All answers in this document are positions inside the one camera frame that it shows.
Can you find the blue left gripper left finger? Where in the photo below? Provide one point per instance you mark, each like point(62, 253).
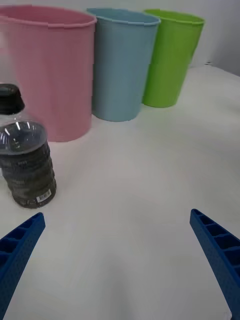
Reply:
point(17, 257)

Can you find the pink plastic waste bin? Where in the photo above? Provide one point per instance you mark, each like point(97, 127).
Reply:
point(55, 75)

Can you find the clear bottle with black cap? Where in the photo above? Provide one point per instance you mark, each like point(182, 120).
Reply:
point(27, 170)

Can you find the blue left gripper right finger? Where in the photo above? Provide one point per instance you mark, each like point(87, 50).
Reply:
point(222, 257)

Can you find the pale blue plastic waste bin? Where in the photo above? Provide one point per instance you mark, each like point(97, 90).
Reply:
point(120, 75)

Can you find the green plastic waste bin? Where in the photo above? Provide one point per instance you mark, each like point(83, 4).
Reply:
point(170, 62)

